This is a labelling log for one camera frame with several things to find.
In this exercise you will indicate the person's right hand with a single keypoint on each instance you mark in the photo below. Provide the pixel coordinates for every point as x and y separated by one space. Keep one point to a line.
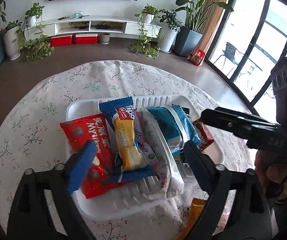
275 173

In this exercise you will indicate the teal blue snack bag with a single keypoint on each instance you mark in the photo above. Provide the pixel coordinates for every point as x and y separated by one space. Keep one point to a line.
176 127

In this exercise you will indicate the red storage box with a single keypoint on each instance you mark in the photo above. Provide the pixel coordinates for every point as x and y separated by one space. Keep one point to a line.
61 40
91 38

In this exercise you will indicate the dark blue square planter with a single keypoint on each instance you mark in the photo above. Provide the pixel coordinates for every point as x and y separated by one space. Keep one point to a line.
186 41

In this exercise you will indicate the orange snack packet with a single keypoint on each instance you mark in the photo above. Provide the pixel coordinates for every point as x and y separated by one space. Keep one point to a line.
195 210

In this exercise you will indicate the red storage box left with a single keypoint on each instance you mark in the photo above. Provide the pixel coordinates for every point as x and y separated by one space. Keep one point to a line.
61 40

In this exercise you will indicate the floral white tablecloth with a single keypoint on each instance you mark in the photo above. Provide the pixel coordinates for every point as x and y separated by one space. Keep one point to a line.
31 137

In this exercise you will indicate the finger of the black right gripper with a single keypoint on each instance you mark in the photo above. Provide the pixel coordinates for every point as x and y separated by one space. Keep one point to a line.
242 125

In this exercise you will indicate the small empty grey pot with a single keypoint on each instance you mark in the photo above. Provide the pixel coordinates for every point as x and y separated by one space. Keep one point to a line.
104 38

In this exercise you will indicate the white ribbed plant pot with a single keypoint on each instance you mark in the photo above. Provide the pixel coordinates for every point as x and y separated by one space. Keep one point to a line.
12 47

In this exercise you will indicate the pink lollipop candy bag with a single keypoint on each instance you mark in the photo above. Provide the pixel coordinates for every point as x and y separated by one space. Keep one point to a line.
144 146

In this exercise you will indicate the red Mylikes chocolate bag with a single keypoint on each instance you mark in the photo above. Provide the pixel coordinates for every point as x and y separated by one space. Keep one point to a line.
92 173

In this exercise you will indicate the trailing pothos plant right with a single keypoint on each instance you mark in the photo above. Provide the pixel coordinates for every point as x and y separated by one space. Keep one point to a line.
143 44

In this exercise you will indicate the blue Tipo cake packet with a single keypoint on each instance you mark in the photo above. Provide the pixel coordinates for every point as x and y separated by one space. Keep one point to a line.
130 163

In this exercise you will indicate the trailing pothos plant left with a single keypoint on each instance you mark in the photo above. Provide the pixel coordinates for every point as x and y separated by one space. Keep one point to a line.
32 41

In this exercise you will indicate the beige curtain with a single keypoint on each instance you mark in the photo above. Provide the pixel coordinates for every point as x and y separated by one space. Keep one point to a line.
208 29

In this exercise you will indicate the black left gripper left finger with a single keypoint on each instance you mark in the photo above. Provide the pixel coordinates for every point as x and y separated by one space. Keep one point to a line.
30 217

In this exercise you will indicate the tall bird of paradise plant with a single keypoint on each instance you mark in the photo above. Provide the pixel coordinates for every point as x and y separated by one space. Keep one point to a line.
196 12

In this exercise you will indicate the small red snack packet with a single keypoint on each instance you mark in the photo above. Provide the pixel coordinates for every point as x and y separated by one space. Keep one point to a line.
206 141

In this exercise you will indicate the white tall plant pot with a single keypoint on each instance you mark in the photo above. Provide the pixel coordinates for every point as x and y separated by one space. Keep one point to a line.
166 39

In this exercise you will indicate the red bag on floor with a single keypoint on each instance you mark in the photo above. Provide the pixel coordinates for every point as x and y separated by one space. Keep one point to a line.
197 57

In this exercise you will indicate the white plastic tray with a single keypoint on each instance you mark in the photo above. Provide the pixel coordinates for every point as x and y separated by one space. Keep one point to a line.
132 197

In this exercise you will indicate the balcony chair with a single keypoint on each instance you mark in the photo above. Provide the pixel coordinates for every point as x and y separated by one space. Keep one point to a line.
228 61

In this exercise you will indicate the red storage box right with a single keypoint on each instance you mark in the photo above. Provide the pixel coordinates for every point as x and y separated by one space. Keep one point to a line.
91 38

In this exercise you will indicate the trailing pothos plant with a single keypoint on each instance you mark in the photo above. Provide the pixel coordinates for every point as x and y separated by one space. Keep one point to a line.
32 41
143 44

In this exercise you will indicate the white TV cabinet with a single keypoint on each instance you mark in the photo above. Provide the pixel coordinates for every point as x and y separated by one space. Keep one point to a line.
115 26

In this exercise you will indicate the white long snack bag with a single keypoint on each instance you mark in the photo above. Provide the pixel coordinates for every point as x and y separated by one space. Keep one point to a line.
170 182

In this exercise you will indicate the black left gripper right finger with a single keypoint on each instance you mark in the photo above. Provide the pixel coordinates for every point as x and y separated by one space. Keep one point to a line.
249 217

